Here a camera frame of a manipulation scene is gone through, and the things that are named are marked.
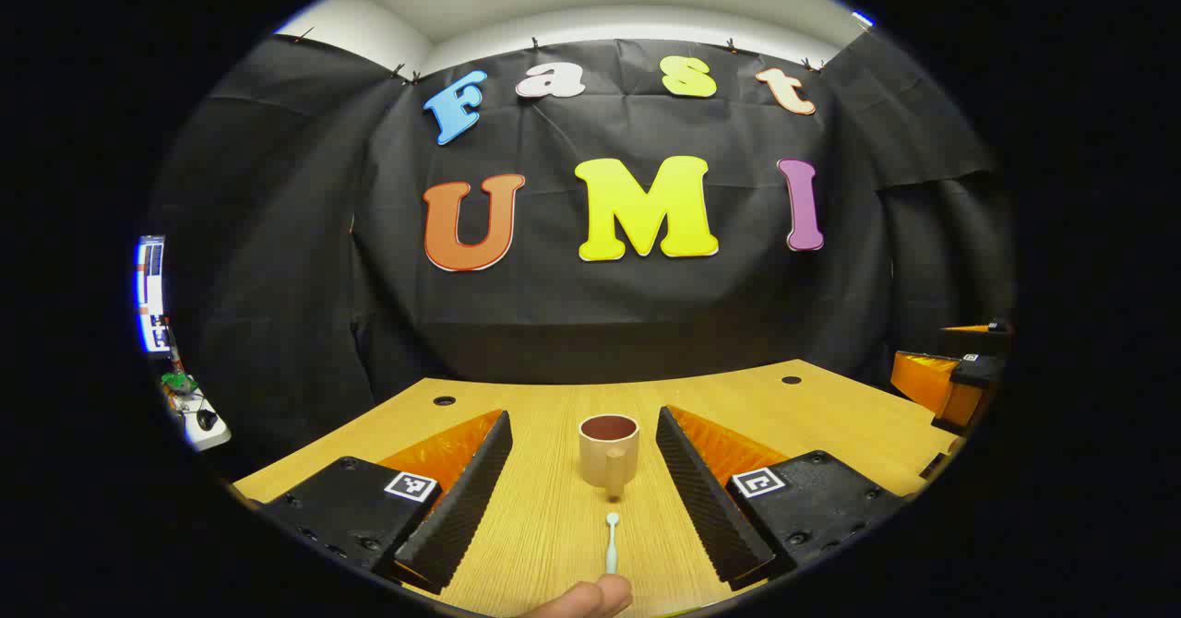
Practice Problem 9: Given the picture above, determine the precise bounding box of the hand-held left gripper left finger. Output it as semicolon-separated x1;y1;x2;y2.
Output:
261;409;514;594

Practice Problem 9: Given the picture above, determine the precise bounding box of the computer monitor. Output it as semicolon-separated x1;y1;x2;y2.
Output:
136;235;169;354

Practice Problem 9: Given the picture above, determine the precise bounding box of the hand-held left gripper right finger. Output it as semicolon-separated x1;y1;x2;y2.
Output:
655;405;908;591

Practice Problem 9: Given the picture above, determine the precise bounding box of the black backdrop cloth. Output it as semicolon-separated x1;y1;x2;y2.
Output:
148;32;1016;471

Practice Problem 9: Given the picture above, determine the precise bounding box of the beige cup with handle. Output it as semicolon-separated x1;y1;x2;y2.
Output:
579;413;640;499

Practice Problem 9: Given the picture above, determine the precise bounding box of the wooden desktop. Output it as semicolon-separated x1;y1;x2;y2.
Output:
231;360;965;618

